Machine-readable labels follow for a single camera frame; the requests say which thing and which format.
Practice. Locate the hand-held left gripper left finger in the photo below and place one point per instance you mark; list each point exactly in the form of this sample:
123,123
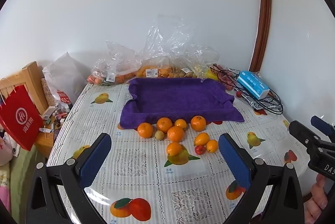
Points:
95,158

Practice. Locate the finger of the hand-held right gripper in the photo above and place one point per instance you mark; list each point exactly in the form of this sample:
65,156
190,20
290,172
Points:
301,133
322,124

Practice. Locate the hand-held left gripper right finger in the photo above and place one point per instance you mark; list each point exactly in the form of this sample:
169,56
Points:
234,161

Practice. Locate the small round orange kumquat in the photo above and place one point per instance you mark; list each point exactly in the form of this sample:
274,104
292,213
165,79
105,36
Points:
212,146

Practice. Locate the small red fruit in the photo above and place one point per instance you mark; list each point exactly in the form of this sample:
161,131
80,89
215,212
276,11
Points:
199,149

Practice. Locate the oval orange kumquat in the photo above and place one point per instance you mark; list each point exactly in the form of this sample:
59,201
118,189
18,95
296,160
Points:
201,139

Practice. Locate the small brownish-green round fruit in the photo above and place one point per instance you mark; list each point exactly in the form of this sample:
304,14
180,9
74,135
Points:
158,135

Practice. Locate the purple towel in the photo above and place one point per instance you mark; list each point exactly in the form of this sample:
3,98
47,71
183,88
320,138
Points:
178,98

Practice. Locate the bag of red fruits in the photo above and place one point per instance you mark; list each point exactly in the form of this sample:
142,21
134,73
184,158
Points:
225,79

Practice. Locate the person's right hand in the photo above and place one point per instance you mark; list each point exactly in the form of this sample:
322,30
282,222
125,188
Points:
316,200

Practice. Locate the fruit-print lace tablecloth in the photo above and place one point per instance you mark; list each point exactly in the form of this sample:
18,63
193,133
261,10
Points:
136,161

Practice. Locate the checkered fabric pouch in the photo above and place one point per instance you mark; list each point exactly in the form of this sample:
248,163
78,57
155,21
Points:
257,105

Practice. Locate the wooden bedside table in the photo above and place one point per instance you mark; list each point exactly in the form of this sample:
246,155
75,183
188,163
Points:
43,140

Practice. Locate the white bag with red print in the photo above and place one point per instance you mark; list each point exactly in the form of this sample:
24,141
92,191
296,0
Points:
62,98

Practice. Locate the blue tissue box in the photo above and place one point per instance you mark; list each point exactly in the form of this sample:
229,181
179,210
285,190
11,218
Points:
252,84

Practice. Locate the red paper shopping bag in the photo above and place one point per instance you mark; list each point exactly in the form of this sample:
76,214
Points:
21,119

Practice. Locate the clear bag of leafy mandarins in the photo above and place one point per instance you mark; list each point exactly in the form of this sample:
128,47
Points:
120,78

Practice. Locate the yellow plastic package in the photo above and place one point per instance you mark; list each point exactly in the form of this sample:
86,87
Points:
209,74

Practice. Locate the pink plush toy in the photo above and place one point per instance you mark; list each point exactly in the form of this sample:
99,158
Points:
5,150

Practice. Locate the white plastic bag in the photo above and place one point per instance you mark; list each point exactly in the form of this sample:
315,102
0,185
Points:
65,69

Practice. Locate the clear bag of tan longans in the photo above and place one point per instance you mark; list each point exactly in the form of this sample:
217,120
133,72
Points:
183,73

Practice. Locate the wooden chair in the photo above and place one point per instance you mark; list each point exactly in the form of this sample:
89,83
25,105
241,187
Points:
32,77

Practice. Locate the clear bag of kumquats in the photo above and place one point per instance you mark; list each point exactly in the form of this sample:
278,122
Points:
162,72

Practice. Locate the brown wooden door frame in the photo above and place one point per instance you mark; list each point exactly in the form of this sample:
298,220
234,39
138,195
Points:
263,17

